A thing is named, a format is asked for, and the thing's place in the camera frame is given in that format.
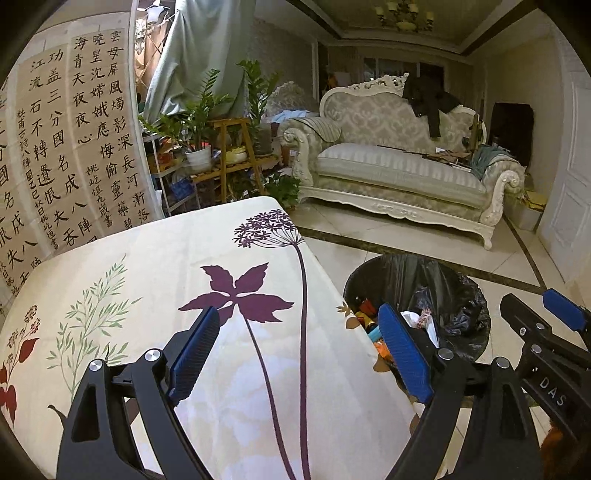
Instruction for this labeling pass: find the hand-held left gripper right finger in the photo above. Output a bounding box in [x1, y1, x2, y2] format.
[378, 302, 541, 480]

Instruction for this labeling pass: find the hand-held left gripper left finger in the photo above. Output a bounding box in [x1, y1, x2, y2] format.
[56, 305, 221, 480]

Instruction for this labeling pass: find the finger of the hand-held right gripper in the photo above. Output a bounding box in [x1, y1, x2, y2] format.
[500, 288, 591, 370]

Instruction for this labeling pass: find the bin with black liner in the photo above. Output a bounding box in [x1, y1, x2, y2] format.
[342, 253, 491, 365]

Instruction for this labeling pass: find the person's right forearm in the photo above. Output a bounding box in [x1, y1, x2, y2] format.
[539, 422, 573, 480]

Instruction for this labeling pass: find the grey box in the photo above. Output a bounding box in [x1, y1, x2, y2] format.
[512, 203, 543, 232]

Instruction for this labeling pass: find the white panelled door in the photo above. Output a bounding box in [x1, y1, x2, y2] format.
[538, 28, 591, 282]

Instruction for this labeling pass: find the teal cloth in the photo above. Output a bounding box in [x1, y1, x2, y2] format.
[471, 145, 509, 178]

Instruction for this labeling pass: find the metal rack with blue crate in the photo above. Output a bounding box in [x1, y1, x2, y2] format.
[143, 134, 201, 217]

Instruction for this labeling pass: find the ornate cream sofa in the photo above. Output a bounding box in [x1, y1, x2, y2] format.
[279, 74, 527, 251]

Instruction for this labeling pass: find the small green floor plant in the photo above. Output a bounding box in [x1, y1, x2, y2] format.
[265, 173, 303, 210]

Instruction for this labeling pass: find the brown paper pile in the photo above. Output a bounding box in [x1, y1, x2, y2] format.
[422, 148, 474, 171]

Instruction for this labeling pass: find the white flowerpot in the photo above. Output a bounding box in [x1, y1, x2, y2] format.
[185, 147, 213, 172]

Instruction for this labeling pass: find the wooden plant stand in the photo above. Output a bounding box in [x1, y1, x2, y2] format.
[191, 117, 284, 204]

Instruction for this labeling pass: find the large green potted plant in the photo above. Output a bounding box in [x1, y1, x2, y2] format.
[139, 69, 236, 155]

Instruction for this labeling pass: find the black clothing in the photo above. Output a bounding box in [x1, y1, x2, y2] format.
[403, 74, 462, 138]

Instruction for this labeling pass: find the tall green plant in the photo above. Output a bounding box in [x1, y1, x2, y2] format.
[235, 59, 282, 125]

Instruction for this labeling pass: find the cream ornate armchair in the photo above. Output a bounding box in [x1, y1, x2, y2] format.
[263, 82, 324, 125]

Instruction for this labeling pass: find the grey green curtain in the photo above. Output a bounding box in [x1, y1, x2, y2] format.
[141, 0, 259, 121]

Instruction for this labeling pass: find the gold chandelier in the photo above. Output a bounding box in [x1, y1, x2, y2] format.
[374, 0, 437, 33]

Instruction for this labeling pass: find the calligraphy wall hanging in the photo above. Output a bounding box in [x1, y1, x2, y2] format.
[0, 28, 155, 315]

